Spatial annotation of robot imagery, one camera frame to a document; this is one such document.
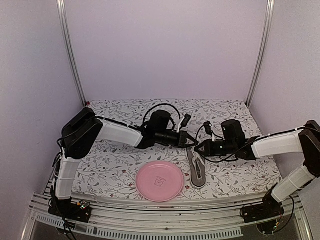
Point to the front aluminium rail frame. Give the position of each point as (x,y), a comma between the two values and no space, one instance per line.
(209,219)

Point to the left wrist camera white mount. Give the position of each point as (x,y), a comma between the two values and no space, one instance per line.
(183,122)

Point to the pink round plate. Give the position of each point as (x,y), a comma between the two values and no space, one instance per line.
(159,181)

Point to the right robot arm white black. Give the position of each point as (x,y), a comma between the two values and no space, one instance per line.
(303,140)

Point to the aluminium frame post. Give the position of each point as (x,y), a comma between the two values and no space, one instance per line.
(62,13)
(270,4)

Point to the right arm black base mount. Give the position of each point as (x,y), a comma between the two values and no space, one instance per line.
(262,215)

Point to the right aluminium frame post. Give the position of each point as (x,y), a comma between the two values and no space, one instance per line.
(270,4)

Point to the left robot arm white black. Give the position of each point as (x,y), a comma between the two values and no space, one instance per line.
(79,135)

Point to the grey canvas sneaker white laces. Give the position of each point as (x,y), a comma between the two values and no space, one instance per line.
(197,168)

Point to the left aluminium frame post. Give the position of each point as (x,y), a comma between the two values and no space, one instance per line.
(62,13)

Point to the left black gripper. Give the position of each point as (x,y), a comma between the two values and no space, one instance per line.
(182,140)

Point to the floral patterned table mat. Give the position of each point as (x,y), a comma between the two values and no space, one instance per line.
(110,168)

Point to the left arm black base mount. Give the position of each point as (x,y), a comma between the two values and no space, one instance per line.
(70,211)

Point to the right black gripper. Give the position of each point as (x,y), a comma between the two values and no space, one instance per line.
(209,151)

